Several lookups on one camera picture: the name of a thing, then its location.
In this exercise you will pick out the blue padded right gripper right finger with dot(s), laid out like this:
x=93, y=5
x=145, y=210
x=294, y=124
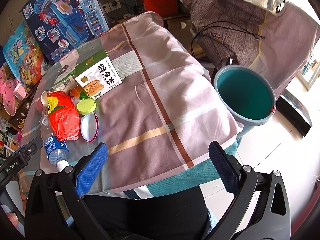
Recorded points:
x=226, y=166

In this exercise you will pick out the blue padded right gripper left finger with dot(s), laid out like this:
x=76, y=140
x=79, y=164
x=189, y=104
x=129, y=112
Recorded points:
x=88, y=168

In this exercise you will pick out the red snack bag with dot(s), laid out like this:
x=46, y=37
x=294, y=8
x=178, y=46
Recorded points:
x=63, y=116

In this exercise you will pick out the pink paper cup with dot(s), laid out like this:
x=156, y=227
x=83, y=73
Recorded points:
x=42, y=102

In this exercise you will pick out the clear plastic orange wrapper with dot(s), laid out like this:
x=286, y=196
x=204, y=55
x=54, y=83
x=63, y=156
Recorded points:
x=78, y=92

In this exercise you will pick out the teal grey trash bucket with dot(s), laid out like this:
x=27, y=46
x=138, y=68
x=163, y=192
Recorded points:
x=247, y=95

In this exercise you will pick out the person's left hand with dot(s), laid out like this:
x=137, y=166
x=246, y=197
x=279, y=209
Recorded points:
x=11, y=216

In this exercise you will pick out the clear plastic water bottle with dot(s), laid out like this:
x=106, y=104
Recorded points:
x=57, y=151

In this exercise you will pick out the pink butterfly toy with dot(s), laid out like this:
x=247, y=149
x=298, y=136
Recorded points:
x=8, y=85

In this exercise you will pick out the pink plaid tablecloth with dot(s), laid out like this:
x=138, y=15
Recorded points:
x=159, y=121

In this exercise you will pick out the Paw Patrol gift bag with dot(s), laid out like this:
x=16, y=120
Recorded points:
x=24, y=57

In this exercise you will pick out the green white pancake box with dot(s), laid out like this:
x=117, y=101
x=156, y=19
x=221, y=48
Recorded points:
x=96, y=76

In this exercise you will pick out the mauve cloth covered furniture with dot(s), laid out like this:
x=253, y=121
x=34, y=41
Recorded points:
x=276, y=46

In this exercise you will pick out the blue toy robot box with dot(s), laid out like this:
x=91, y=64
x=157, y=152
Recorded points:
x=63, y=25

